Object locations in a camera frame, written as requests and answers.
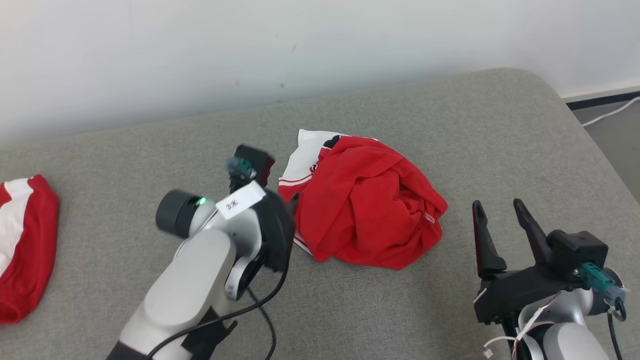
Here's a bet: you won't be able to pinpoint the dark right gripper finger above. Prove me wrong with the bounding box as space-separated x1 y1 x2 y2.
472 200 507 280
513 198 551 266

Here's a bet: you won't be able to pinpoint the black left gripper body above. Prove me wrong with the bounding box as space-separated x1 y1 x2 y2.
256 191 297 274

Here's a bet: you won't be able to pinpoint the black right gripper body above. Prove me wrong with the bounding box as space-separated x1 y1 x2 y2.
473 262 586 325

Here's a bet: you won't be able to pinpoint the red basketball jersey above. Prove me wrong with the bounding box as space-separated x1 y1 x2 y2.
277 129 448 271

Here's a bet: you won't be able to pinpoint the red shorts with white stripe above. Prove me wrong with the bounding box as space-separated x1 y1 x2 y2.
0 174 60 325

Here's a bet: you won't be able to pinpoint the white paper label tag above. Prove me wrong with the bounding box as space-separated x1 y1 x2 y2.
215 181 267 221

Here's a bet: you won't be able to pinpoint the white right arm wire bundle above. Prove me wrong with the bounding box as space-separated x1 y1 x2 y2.
482 291 562 359

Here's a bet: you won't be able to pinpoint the teal left camera connector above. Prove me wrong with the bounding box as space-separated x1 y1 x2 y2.
226 156 257 182

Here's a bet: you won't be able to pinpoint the teal camera connector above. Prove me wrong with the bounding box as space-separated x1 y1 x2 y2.
226 156 257 182
579 262 619 301

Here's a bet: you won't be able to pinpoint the teal right camera connector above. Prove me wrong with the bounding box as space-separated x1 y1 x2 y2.
579 262 619 301

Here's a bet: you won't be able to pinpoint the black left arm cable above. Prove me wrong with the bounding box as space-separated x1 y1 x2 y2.
147 269 289 360

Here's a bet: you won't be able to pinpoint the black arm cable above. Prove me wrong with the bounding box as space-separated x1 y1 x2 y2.
606 311 624 360
147 269 289 360

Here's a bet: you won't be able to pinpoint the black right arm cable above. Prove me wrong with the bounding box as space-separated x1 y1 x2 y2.
606 311 624 360

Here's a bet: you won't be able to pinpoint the white floor cable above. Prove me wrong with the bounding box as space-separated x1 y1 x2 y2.
582 97 640 127

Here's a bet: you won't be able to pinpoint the white wall baseboard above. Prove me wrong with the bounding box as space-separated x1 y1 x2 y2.
560 81 640 111

